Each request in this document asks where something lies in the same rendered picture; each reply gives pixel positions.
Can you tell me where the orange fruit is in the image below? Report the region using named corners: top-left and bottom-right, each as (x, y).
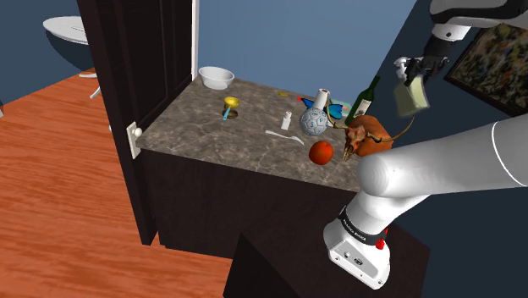
top-left (308, 140), bottom-right (335, 167)

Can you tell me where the dark robot stand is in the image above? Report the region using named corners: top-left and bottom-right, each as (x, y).
top-left (223, 223), bottom-right (432, 298)

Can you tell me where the brown horned animal skull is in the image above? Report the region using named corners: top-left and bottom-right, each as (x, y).
top-left (328, 114), bottom-right (416, 163)

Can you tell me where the dark brown counter cabinet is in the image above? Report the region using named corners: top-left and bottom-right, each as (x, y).
top-left (139, 146), bottom-right (360, 262)

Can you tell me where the dark brown door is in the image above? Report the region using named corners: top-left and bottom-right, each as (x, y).
top-left (75, 0), bottom-right (201, 247)

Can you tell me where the small white fixture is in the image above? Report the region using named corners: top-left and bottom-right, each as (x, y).
top-left (393, 57), bottom-right (410, 82)

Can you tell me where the teal book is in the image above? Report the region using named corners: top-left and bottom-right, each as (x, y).
top-left (329, 97), bottom-right (353, 119)

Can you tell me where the white round table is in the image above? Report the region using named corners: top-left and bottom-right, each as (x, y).
top-left (42, 15), bottom-right (102, 101)

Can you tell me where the blue butterfly toy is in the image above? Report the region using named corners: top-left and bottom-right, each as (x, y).
top-left (296, 96), bottom-right (344, 121)

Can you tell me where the framed wall picture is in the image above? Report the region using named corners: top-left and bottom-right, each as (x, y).
top-left (443, 22), bottom-right (528, 118)

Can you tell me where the green wine bottle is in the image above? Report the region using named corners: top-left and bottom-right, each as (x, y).
top-left (344, 74), bottom-right (382, 127)

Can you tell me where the yellow cup with blue handle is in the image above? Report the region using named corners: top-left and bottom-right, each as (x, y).
top-left (222, 96), bottom-right (241, 122)

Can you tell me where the white blue patterned round vase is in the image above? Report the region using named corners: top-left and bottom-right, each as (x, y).
top-left (298, 87), bottom-right (332, 137)

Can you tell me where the white bowl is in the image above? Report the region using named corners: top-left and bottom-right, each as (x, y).
top-left (198, 65), bottom-right (236, 91)

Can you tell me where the white plastic fork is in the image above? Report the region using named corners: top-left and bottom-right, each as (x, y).
top-left (264, 129), bottom-right (305, 146)

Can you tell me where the pale yellow-green box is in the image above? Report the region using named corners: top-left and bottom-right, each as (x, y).
top-left (393, 75), bottom-right (431, 119)

